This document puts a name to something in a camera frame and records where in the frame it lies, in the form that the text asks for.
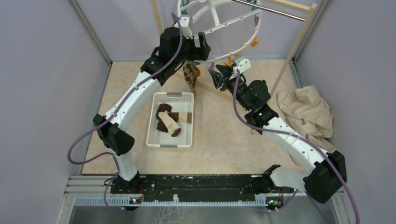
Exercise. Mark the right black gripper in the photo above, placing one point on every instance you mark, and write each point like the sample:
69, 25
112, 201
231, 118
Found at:
218, 77

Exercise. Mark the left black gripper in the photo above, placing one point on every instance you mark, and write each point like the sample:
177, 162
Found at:
199, 53

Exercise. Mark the brown checkered sock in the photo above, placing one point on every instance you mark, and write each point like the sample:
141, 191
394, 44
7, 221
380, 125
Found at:
190, 72

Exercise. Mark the white round clip hanger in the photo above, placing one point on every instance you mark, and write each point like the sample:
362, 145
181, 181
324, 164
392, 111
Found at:
211, 6

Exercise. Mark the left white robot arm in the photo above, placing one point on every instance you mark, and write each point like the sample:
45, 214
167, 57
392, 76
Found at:
175, 48

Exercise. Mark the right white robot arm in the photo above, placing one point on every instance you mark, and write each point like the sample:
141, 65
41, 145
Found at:
323, 174

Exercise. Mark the beige brown sock in basket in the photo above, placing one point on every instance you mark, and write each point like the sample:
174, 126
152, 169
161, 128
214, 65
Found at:
170, 121

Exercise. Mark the beige crumpled cloth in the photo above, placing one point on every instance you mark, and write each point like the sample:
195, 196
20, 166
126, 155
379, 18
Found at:
309, 114

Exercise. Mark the metal hanging rod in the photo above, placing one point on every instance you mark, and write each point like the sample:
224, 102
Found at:
269, 10

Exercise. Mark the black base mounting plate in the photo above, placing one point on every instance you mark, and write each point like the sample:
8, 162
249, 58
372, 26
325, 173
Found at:
206, 188

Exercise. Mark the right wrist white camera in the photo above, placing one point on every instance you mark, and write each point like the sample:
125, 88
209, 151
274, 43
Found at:
242, 64

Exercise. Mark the wrist white camera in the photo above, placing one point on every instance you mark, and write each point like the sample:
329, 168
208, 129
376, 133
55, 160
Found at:
242, 64
184, 23

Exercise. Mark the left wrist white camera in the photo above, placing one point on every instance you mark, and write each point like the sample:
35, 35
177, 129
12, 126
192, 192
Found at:
184, 23

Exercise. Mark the white slotted cable duct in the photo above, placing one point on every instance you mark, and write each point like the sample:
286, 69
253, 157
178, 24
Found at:
131, 201

